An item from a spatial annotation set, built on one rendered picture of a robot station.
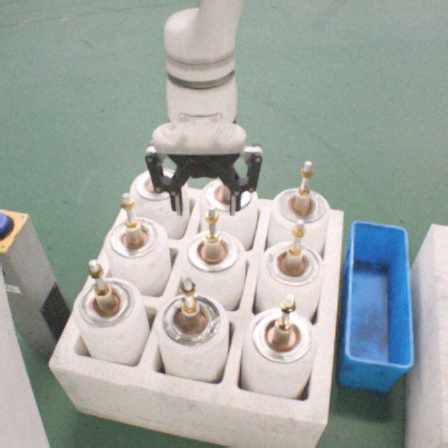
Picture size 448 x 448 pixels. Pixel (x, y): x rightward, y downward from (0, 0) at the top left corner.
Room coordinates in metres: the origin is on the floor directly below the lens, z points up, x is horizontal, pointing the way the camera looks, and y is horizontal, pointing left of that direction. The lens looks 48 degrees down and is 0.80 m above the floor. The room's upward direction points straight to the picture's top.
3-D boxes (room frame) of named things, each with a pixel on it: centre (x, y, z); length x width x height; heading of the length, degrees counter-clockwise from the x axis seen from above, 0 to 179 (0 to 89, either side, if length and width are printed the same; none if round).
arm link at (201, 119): (0.42, 0.02, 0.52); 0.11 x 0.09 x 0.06; 179
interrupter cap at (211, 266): (0.44, 0.02, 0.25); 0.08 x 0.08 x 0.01
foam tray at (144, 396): (0.44, 0.02, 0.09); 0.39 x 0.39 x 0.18; 78
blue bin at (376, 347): (0.47, -0.27, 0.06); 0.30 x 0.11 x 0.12; 168
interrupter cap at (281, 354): (0.30, -0.07, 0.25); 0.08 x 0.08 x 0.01
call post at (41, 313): (0.43, 0.32, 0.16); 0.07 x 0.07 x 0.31; 78
